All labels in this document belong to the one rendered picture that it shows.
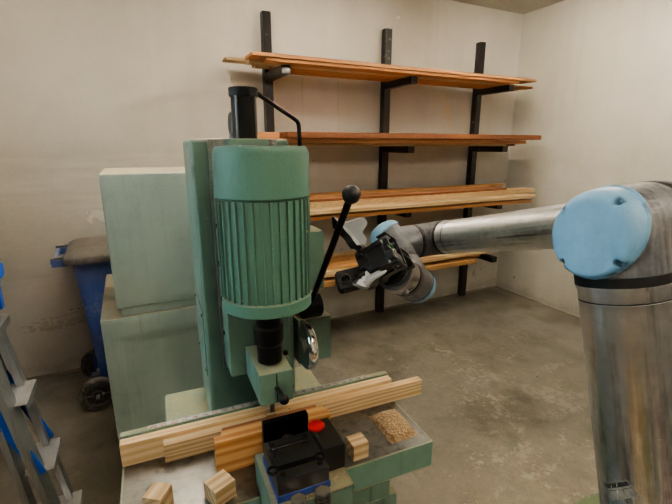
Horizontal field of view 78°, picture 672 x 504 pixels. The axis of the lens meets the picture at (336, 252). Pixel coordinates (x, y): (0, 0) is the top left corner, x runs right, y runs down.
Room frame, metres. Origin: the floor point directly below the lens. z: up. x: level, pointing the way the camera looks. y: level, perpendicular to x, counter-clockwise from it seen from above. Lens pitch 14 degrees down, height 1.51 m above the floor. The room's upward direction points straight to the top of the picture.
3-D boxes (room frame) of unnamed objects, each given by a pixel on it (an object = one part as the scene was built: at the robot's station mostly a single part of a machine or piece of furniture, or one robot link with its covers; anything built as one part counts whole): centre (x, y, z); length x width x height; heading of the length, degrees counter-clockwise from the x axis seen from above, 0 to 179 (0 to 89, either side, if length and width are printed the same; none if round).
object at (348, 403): (0.82, 0.06, 0.92); 0.60 x 0.02 x 0.04; 113
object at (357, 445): (0.72, -0.04, 0.92); 0.03 x 0.03 x 0.03; 25
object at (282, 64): (3.44, -0.54, 1.20); 2.71 x 0.56 x 2.40; 116
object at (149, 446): (0.81, 0.14, 0.93); 0.60 x 0.02 x 0.05; 113
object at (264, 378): (0.81, 0.14, 1.03); 0.14 x 0.07 x 0.09; 23
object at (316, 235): (1.04, 0.08, 1.23); 0.09 x 0.08 x 0.15; 23
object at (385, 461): (0.69, 0.09, 0.87); 0.61 x 0.30 x 0.06; 113
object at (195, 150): (1.05, 0.25, 1.16); 0.22 x 0.22 x 0.72; 23
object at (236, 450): (0.71, 0.12, 0.94); 0.23 x 0.02 x 0.07; 113
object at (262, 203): (0.79, 0.14, 1.35); 0.18 x 0.18 x 0.31
